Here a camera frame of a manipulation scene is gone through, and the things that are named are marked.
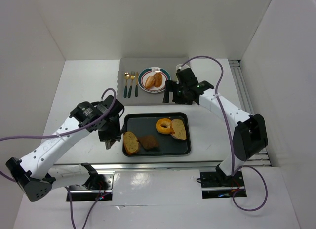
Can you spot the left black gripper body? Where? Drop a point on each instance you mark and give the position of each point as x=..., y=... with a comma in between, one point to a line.
x=110, y=136

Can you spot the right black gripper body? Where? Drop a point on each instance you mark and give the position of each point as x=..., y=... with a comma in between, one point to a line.
x=176, y=91

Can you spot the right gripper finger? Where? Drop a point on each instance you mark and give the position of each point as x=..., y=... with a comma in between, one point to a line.
x=177, y=97
x=170, y=86

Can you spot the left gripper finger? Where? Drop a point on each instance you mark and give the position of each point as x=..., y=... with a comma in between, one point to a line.
x=116, y=139
x=122, y=130

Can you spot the bread slice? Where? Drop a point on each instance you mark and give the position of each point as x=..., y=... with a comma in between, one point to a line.
x=131, y=143
x=178, y=130

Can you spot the brown oblong bread roll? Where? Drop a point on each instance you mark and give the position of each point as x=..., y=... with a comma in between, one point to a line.
x=158, y=79

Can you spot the orange round bun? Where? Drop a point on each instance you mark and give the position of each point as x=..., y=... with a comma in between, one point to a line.
x=150, y=81

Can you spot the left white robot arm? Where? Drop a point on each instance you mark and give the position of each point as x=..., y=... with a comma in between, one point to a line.
x=35, y=172

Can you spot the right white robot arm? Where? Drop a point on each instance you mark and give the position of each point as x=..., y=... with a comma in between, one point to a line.
x=247, y=132

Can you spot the dark brown bread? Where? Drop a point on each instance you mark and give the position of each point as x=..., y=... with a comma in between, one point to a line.
x=148, y=142

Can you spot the white plate green red rim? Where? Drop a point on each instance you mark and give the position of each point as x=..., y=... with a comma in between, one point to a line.
x=148, y=74

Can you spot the black tray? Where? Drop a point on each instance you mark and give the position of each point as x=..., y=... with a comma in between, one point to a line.
x=142, y=125

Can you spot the pale green mug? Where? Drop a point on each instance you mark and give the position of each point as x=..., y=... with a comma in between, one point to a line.
x=181, y=67

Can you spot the glazed donut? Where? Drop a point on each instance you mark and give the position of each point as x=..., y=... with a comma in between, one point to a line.
x=163, y=126

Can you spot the grey placemat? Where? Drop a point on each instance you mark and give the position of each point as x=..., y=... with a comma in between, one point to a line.
x=138, y=65

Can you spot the gold knife green handle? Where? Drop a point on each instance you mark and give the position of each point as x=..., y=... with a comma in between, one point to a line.
x=136, y=85

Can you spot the gold fork green handle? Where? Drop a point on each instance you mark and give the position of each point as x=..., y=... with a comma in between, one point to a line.
x=132, y=77

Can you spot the gold spoon green handle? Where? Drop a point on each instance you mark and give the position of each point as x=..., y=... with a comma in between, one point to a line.
x=127, y=77

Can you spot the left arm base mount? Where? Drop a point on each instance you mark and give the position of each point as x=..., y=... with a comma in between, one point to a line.
x=102, y=190

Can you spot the aluminium rail front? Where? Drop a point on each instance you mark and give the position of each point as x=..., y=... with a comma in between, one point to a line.
x=159, y=165

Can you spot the aluminium rail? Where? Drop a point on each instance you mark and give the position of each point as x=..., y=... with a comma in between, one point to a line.
x=159, y=165
x=260, y=159

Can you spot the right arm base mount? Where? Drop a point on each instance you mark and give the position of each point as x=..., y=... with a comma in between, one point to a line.
x=213, y=186

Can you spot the aluminium rail right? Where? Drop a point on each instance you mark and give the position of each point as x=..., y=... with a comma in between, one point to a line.
x=260, y=159

